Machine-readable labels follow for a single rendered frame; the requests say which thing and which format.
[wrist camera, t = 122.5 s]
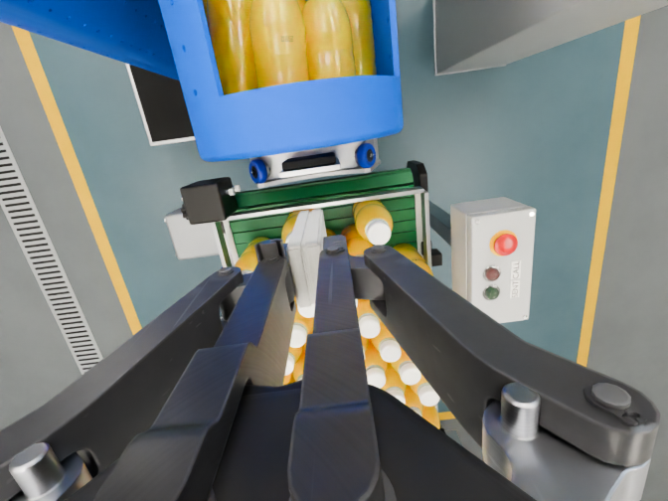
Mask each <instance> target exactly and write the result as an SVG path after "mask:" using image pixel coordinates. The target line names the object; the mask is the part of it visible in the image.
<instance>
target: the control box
mask: <svg viewBox="0 0 668 501"><path fill-rule="evenodd" d="M450 222H451V269H452V290H453V291H455V292H456V293H457V294H459V295H460V296H462V297H463V298H465V299H466V300H467V301H469V302H470V303H472V304H473V305H474V306H476V307H477V308H479V309H480V310H481V311H483V312H484V313H486V314H487V315H489V316H490V317H491V318H493V319H494V320H496V321H497V322H498V323H505V322H513V321H521V320H528V319H529V310H530V295H531V280H532V265H533V251H534V236H535V222H536V209H535V208H532V207H530V206H527V205H524V204H521V203H519V202H516V201H513V200H511V199H508V198H506V197H500V198H493V199H486V200H479V201H472V202H465V203H458V204H452V205H450ZM505 234H510V235H513V236H514V237H516V239H517V241H518V246H517V248H516V250H515V251H514V252H513V253H511V254H509V255H500V254H498V253H497V252H496V251H495V249H494V244H495V241H496V240H497V239H498V238H499V237H500V236H502V235H505ZM516 263H519V264H516ZM518 265H519V269H518V268H514V267H518ZM492 267H494V268H497V269H498V270H499V272H500V276H499V278H498V279H497V280H495V281H491V280H488V279H487V278H486V276H485V273H486V271H487V270H488V269H489V268H492ZM516 269H518V270H516ZM514 270H516V271H515V272H513V271H514ZM516 272H519V273H516ZM513 274H514V277H515V278H513ZM518 274H519V276H518ZM516 277H518V278H516ZM514 282H518V283H514ZM515 285H518V286H517V287H516V286H515ZM489 287H496V288H497V289H498V290H499V296H498V298H496V299H494V300H490V299H488V298H487V297H486V296H485V291H486V290H487V289H488V288H489ZM515 287H516V288H515ZM514 288H515V289H518V293H517V290H513V289H514ZM512 291H513V293H516V294H517V295H518V296H517V295H516V294H512ZM512 295H513V297H512ZM514 296H515V297H514Z"/></svg>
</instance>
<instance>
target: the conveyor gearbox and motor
mask: <svg viewBox="0 0 668 501"><path fill-rule="evenodd" d="M181 209H182V207H181V208H179V209H177V210H175V211H173V212H171V213H170V214H168V215H166V216H165V219H164V222H165V223H166V224H167V227H168V231H169V234H170V237H171V240H172V243H173V246H174V249H175V255H176V256H177V257H178V259H181V260H182V259H189V258H196V257H203V256H211V255H218V254H219V250H218V247H217V243H216V240H215V236H214V232H213V229H212V225H211V223H206V224H198V225H190V223H189V220H186V218H185V219H184V218H183V213H182V212H181Z"/></svg>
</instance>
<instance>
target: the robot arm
mask: <svg viewBox="0 0 668 501"><path fill-rule="evenodd" d="M254 249H255V253H256V257H257V261H258V263H257V265H256V267H255V269H254V271H253V272H251V273H247V274H242V271H241V268H240V267H237V266H232V267H229V266H227V267H223V268H221V269H220V270H217V271H216V272H214V273H213V274H211V275H210V276H209V277H207V278H206V279H205V280H204V281H202V282H201V283H200V284H198V285H197V286H196V287H195V288H193V289H192V290H191V291H189V292H188V293H187V294H186V295H184V296H183V297H182V298H180V299H179V300H178V301H177V302H175V303H174V304H173V305H171V306H170V307H169V308H168V309H166V310H165V311H164V312H162V313H161V314H160V315H158V316H157V317H156V318H155V319H153V320H152V321H151V322H149V323H148V324H147V325H146V326H144V327H143V328H142V329H140V330H139V331H138V332H137V333H135V334H134V335H133V336H131V337H130V338H129V339H128V340H126V341H125V342H124V343H122V344H121V345H120V346H119V347H117V348H116V349H115V350H113V351H112V352H111V353H110V354H108V355H107V356H106V357H104V358H103V359H102V360H101V361H99V362H98V363H97V364H95V365H94V366H93V367H92V368H90V369H89V370H88V371H86V372H85V373H84V374H83V375H81V376H80V377H79V378H77V379H76V380H75V381H74V382H72V383H71V384H70V385H68V386H67V387H66V388H65V389H63V390H62V391H61V392H59V393H58V394H57V395H55V396H54V397H53V398H52V399H50V400H49V401H48V402H46V403H45V404H44V405H42V406H41V407H39V408H37V409H35V410H34V411H32V412H30V413H29V414H27V415H25V416H24V417H21V418H20V419H18V420H16V421H15V422H13V423H11V424H10V425H8V426H6V427H4V428H3V429H1V430H0V501H640V500H641V497H642V493H643V489H644V485H645V481H646V476H647V472H648V468H649V464H650V460H651V455H652V451H653V447H654V443H655V439H656V435H657V431H658V427H659V422H660V413H659V411H658V409H657V408H656V406H655V404H654V403H653V402H652V401H651V400H650V399H649V398H647V397H646V396H645V395H644V394H643V393H641V392H640V391H638V390H636V389H634V388H632V387H631V386H629V385H627V384H625V383H623V382H620V381H618V380H616V379H614V378H612V377H609V376H607V375H605V374H602V373H600V372H597V371H595V370H593V369H590V368H588V367H585V366H583V365H581V364H578V363H576V362H573V361H571V360H569V359H566V358H564V357H561V356H559V355H557V354H554V353H552V352H549V351H547V350H545V349H542V348H540V347H537V346H535V345H533V344H530V343H528V342H525V341H524V340H522V339H521V338H520V337H518V336H517V335H515V334H514V333H513V332H511V331H510V330H508V329H507V328H505V327H504V326H503V325H501V324H500V323H498V322H497V321H496V320H494V319H493V318H491V317H490V316H489V315H487V314H486V313H484V312H483V311H481V310H480V309H479V308H477V307H476V306H474V305H473V304H472V303H470V302H469V301H467V300H466V299H465V298H463V297H462V296H460V295H459V294H457V293H456V292H455V291H453V290H452V289H450V288H449V287H448V286H446V285H445V284H443V283H442V282H441V281H439V280H438V279H436V278H435V277H434V276H432V275H431V274H429V273H428V272H426V271H425V270H424V269H422V268H421V267H419V266H418V265H417V264H415V263H414V262H412V261H411V260H410V259H408V258H407V257H405V256H404V255H402V254H401V253H400V252H398V251H397V250H395V249H394V248H392V247H389V246H385V245H376V246H373V247H370V248H367V249H365V250H364V256H353V255H350V254H349V253H348V249H347V242H346V237H344V236H343V235H337V236H330V237H327V234H326V228H325V222H324V215H323V210H321V209H314V210H312V212H309V210H308V211H301V212H300V213H299V214H298V217H297V220H296V223H295V225H294V228H293V231H292V234H291V237H290V239H289V242H288V243H286V244H284V243H283V242H282V240H281V239H272V240H266V241H262V242H259V243H257V244H256V245H254ZM294 297H295V298H296V303H297V306H299V307H300V308H302V307H309V306H311V304H315V309H314V321H313V333H312V334H308V335H307V340H306V349H305V358H304V367H303V376H302V380H300V381H297V382H293V383H290V384H287V385H283V381H284V375H285V370H286V364H287V358H288V352H289V347H290V341H291V335H292V329H293V324H294V318H295V312H296V305H295V300H294ZM355 299H366V300H369V301H370V306H371V308H372V309H373V311H374V312H375V313H376V314H377V316H378V317H379V318H380V320H381V321H382V322H383V324H384V325H385V326H386V328H387V329H388V330H389V331H390V333H391V334H392V335H393V337H394V338H395V339H396V341H397V342H398V343H399V345H400V346H401V347H402V348H403V350H404V351H405V352H406V354H407V355H408V356H409V358H410V359H411V360H412V362H413V363H414V364H415V365H416V367H417V368H418V370H419V371H420V372H421V374H422V375H423V376H424V378H425V379H426V380H427V381H428V383H429V384H430V385H431V387H432V388H433V389H434V391H435V392H436V393H437V395H438V396H439V397H440V398H441V400H442V401H443V402H444V404H445V405H446V406H447V408H448V409H449V410H450V411H451V413H452V414H453V415H454V417H455V418H456V419H457V421H458V422H459V423H460V425H461V426H462V427H463V428H464V429H465V431H466V432H467V433H468V434H469V435H470V436H471V438H472V439H473V440H474V441H475V442H476V443H477V444H478V445H479V446H480V447H481V448H482V454H483V460H484V462H483V461H482V460H481V459H479V458H478V457H477V456H475V455H474V454H472V453H471V452H470V451H468V450H467V449H466V448H464V447H463V446H462V445H460V444H459V443H457V442H456V441H455V440H453V439H452V438H451V437H449V436H448V435H446V434H445V433H444V432H442V431H441V430H440V429H438V428H437V427H436V426H434V425H433V424H431V423H430V422H429V421H427V420H426V419H425V418H423V417H421V416H420V415H419V414H417V413H416V412H415V411H413V410H412V409H411V408H409V407H408V406H406V405H405V404H404V403H402V402H401V401H400V400H398V399H397V398H396V397H394V396H393V395H391V394H390V393H388V392H386V391H384V390H382V389H380V388H378V387H375V386H373V385H369V384H368V378H367V371H366V365H365V358H364V351H363V345H362V338H361V332H360V327H359V320H358V313H357V306H356V300H355ZM219 306H220V309H221V312H222V316H223V318H222V319H221V318H220V315H219Z"/></svg>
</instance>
